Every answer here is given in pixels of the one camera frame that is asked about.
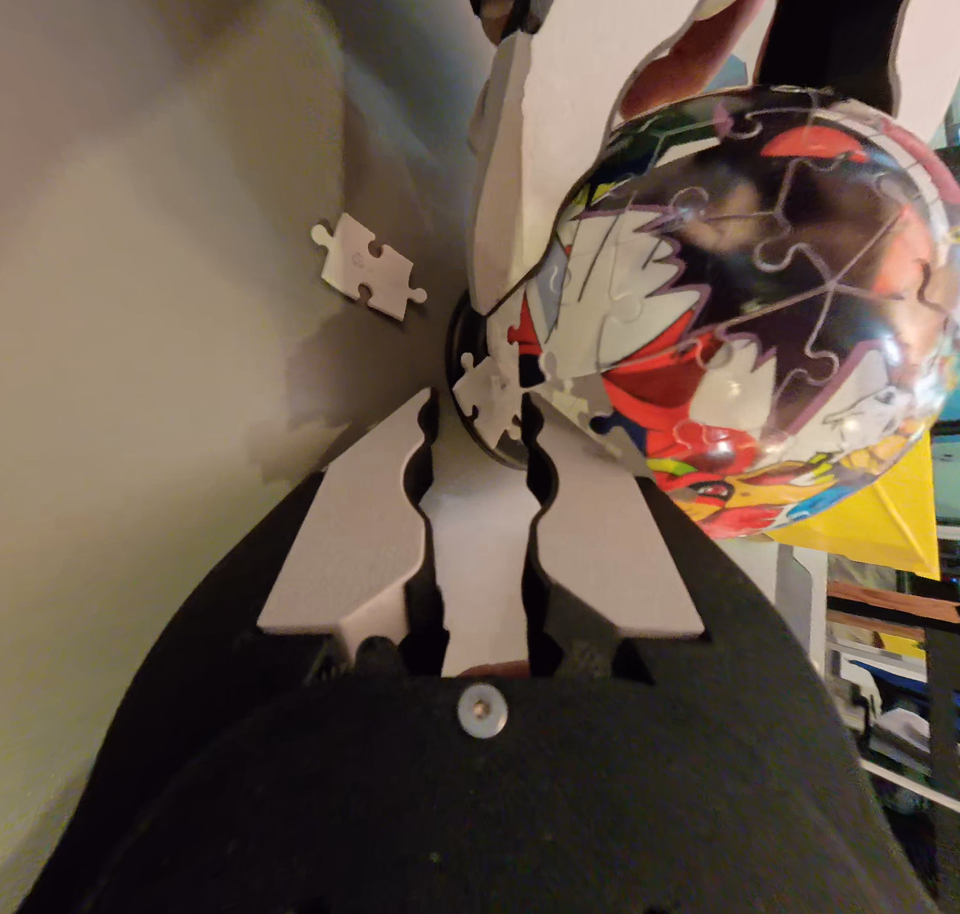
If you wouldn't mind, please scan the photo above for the white puzzle piece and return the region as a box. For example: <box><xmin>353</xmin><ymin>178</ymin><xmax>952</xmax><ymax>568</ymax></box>
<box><xmin>311</xmin><ymin>212</ymin><xmax>429</xmax><ymax>322</ymax></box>

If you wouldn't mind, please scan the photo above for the colourful puzzle ball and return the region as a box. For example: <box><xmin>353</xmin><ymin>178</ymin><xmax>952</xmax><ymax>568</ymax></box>
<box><xmin>487</xmin><ymin>85</ymin><xmax>960</xmax><ymax>540</ymax></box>

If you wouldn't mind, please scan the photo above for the black round ball stand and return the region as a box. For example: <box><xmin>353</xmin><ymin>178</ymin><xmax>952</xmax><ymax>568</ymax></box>
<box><xmin>446</xmin><ymin>291</ymin><xmax>530</xmax><ymax>470</ymax></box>

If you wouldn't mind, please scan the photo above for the person's left hand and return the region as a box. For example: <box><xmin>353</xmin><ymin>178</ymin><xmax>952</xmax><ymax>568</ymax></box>
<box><xmin>480</xmin><ymin>0</ymin><xmax>815</xmax><ymax>121</ymax></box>

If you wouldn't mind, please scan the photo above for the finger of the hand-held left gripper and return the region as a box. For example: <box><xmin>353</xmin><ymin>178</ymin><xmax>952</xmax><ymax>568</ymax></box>
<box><xmin>467</xmin><ymin>0</ymin><xmax>783</xmax><ymax>316</ymax></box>
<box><xmin>753</xmin><ymin>0</ymin><xmax>960</xmax><ymax>126</ymax></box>

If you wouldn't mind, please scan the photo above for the brown wooden desk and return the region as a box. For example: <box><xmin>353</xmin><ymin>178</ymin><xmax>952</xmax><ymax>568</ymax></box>
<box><xmin>825</xmin><ymin>580</ymin><xmax>960</xmax><ymax>641</ymax></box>

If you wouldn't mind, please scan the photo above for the yellow plastic bin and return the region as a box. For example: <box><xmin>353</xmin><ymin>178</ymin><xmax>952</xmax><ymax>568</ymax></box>
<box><xmin>765</xmin><ymin>430</ymin><xmax>942</xmax><ymax>581</ymax></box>

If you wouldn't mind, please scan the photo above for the blue printed puzzle piece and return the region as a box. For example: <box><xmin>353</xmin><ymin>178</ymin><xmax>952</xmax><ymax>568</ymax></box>
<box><xmin>452</xmin><ymin>353</ymin><xmax>526</xmax><ymax>442</ymax></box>

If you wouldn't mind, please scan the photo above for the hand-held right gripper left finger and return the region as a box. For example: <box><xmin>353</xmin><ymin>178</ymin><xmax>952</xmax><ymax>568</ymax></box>
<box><xmin>257</xmin><ymin>387</ymin><xmax>451</xmax><ymax>676</ymax></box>

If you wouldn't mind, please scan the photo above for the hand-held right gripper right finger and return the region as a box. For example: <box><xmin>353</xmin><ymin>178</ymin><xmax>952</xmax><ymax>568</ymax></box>
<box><xmin>521</xmin><ymin>395</ymin><xmax>711</xmax><ymax>676</ymax></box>

